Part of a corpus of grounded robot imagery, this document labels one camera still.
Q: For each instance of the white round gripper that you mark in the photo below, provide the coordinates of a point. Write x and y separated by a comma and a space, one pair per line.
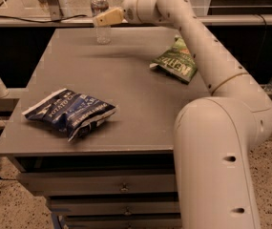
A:
130, 10

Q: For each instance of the clear plastic water bottle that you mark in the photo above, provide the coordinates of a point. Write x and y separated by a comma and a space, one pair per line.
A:
103, 34

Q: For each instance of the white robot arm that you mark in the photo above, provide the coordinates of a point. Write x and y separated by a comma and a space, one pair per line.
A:
212, 135

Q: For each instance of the green kettle chip bag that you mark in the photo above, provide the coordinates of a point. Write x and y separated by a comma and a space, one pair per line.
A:
176, 61

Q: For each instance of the blue potato chip bag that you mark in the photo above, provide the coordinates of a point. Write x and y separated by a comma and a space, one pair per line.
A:
71, 113

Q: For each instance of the grey drawer cabinet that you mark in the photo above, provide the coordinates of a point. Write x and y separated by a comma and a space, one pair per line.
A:
93, 131

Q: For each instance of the top grey drawer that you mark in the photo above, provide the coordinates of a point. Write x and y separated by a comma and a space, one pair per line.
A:
56, 184

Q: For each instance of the grey drawer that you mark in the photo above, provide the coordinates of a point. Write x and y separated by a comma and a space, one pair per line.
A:
124, 222
56, 184
114, 206

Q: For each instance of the middle grey drawer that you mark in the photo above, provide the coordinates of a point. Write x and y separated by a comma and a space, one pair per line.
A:
114, 206

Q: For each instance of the bottom grey drawer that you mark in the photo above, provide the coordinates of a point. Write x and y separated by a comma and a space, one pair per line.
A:
124, 222

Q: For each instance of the metal frame post left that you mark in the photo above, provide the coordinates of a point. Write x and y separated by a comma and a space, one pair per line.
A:
59, 9

